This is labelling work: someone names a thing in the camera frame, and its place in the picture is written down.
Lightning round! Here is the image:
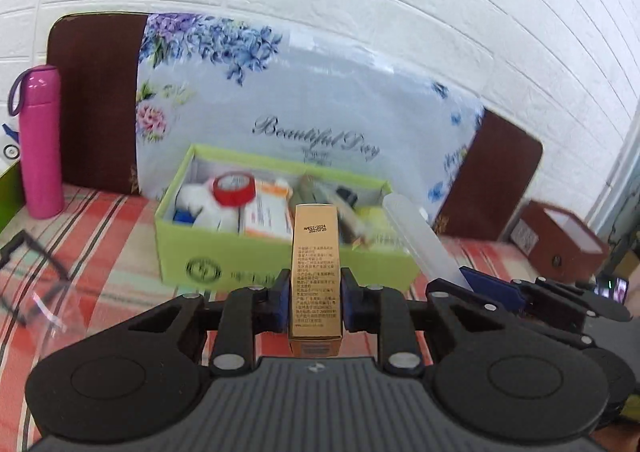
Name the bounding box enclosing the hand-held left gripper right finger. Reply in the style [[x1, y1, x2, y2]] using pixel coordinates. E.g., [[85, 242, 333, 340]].
[[340, 268, 506, 379]]

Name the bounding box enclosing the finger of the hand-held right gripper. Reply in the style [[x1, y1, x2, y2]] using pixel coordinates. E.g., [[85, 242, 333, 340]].
[[426, 277, 597, 351], [459, 266, 634, 323]]

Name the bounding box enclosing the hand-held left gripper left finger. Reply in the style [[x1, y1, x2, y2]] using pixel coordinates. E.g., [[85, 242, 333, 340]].
[[127, 269, 293, 379]]

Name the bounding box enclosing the tan cardboard carton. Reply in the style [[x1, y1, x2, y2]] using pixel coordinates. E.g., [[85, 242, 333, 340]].
[[287, 203, 345, 359]]

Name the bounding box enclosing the clear plastic tube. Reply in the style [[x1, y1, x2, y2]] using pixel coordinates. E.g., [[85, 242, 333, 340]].
[[382, 193, 474, 293]]

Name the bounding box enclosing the green storage box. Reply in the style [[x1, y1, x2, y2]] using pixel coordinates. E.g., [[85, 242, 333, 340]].
[[153, 143, 422, 293]]

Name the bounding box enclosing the brown cardboard box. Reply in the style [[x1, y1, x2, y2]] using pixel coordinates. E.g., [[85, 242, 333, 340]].
[[510, 199, 612, 285]]

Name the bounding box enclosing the grey ointment tube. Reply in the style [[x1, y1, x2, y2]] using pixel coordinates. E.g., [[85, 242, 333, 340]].
[[300, 175, 374, 251]]

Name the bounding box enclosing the orange and white box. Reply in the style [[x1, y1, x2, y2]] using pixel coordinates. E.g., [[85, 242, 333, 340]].
[[239, 180, 296, 239]]

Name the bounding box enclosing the white bottle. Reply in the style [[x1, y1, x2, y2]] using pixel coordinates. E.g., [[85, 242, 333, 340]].
[[192, 204, 241, 234], [175, 182, 217, 223]]

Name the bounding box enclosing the red tape roll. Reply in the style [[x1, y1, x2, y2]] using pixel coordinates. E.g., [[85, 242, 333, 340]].
[[211, 172, 256, 207]]

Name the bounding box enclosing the plaid blanket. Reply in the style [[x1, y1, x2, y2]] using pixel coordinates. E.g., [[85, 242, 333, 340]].
[[0, 184, 640, 452]]

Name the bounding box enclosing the floral pillow with brown ends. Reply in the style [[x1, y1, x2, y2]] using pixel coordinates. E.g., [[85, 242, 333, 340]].
[[46, 12, 545, 241]]

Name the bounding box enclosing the pink thermos bottle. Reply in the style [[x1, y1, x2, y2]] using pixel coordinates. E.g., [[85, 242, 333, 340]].
[[7, 65, 66, 221]]

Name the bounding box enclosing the green carton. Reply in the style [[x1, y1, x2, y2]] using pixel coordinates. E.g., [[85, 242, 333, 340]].
[[0, 122, 25, 233]]

